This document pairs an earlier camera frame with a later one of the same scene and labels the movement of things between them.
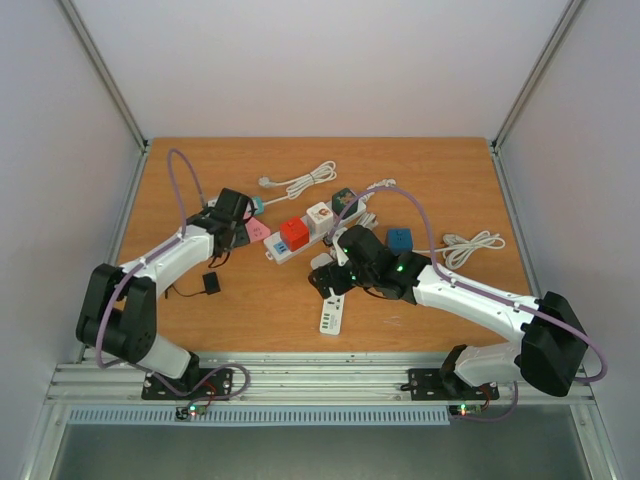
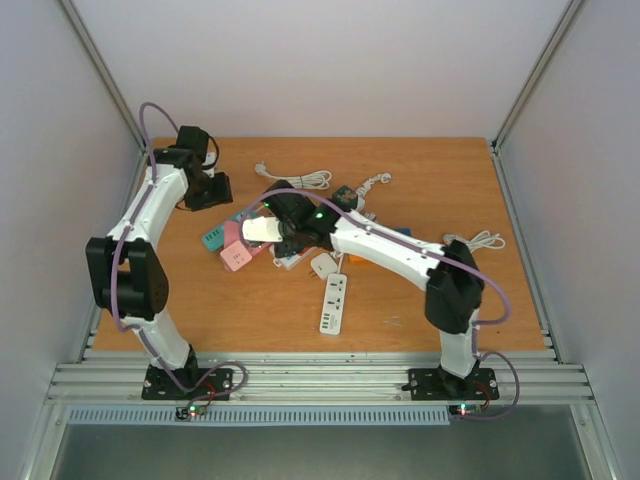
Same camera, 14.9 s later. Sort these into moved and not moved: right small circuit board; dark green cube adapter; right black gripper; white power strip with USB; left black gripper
Moved: right black gripper; left black gripper
Not moved: dark green cube adapter; right small circuit board; white power strip with USB
